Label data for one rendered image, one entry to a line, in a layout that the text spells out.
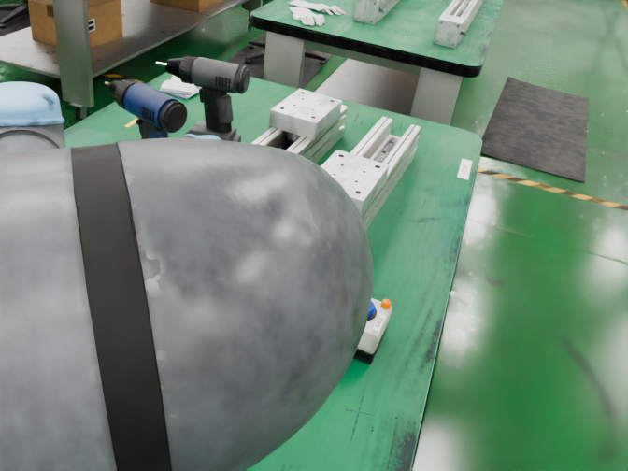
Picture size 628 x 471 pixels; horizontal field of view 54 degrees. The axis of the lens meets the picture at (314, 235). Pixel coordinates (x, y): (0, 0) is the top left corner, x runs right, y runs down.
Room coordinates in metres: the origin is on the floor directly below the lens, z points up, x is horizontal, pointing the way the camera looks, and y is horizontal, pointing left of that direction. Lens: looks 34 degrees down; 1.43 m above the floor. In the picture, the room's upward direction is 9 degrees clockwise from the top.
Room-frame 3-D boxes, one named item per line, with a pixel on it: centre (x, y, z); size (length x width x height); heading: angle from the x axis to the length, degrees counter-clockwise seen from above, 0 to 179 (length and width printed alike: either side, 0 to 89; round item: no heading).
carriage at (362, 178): (1.01, -0.05, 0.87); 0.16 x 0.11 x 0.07; 163
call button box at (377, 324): (0.70, -0.08, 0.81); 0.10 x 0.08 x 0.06; 73
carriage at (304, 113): (1.30, 0.06, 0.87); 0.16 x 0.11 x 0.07; 163
